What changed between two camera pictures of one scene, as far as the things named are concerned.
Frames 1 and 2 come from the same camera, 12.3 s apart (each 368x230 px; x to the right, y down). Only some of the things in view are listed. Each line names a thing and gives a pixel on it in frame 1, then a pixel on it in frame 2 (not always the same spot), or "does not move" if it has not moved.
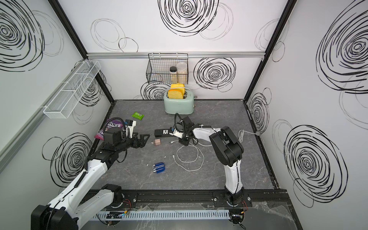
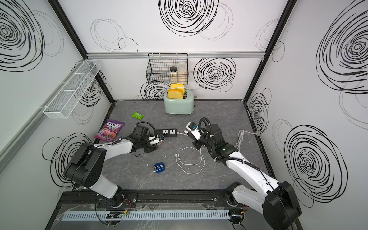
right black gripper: [186, 143] to [197, 144]
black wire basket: [168, 68] does not move
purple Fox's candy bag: [110, 123] does not move
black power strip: [162, 133] does not move
